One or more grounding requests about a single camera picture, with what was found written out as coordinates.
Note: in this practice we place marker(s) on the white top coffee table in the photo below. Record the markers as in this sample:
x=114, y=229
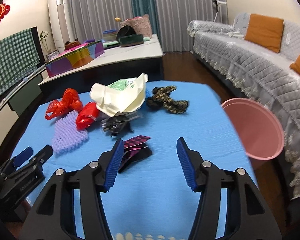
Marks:
x=148, y=50

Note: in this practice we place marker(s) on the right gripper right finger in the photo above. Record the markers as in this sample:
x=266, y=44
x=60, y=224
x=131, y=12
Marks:
x=189, y=171

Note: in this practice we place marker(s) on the potted bamboo plant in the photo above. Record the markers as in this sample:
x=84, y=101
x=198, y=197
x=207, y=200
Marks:
x=45, y=41

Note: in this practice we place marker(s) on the stacked colorful bowls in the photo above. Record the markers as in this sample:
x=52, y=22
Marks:
x=109, y=35

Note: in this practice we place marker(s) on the pink woven basket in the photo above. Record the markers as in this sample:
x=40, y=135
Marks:
x=140, y=24

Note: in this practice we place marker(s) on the purple foam net sleeve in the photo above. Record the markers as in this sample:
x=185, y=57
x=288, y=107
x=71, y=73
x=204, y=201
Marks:
x=67, y=137

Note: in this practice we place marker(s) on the teal curtain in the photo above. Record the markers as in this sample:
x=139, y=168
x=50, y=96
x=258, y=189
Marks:
x=142, y=7

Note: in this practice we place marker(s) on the tv cabinet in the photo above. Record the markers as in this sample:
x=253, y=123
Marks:
x=20, y=99

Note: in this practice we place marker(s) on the black plastic wrapper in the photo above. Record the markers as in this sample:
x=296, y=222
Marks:
x=118, y=124

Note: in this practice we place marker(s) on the pink plastic trash bin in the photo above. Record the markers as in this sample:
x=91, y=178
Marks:
x=258, y=129

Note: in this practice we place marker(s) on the colorful rectangular box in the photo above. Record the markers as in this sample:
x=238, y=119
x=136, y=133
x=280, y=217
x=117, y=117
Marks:
x=74, y=58

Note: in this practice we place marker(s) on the grey curtain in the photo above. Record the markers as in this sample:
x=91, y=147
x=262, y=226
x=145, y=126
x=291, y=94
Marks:
x=89, y=18

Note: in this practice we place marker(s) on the blue table mat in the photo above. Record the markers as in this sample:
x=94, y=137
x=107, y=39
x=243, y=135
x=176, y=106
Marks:
x=150, y=198

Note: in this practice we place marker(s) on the leopard print fabric scrap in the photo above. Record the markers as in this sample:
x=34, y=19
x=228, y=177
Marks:
x=161, y=99

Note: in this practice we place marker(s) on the white standing air conditioner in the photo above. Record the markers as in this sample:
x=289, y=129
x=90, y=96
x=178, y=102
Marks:
x=60, y=21

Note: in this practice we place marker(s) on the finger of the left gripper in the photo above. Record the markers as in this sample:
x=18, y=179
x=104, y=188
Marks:
x=42, y=156
x=19, y=159

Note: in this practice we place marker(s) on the green checkered cloth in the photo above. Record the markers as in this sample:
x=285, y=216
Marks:
x=18, y=58

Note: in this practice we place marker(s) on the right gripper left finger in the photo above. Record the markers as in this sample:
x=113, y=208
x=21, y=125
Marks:
x=113, y=163

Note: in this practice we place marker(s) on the dark green round tray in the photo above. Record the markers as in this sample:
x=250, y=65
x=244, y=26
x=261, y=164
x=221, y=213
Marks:
x=131, y=40

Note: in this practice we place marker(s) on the red plastic bag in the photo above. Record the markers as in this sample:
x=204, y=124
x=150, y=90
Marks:
x=87, y=116
x=69, y=102

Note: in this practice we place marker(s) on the orange cushion far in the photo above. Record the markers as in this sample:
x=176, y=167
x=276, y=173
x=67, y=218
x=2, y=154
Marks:
x=265, y=31

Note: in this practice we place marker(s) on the grey quilted sofa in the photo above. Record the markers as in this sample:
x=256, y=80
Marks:
x=260, y=74

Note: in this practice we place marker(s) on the black pink checkered wrapper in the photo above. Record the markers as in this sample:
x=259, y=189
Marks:
x=135, y=149

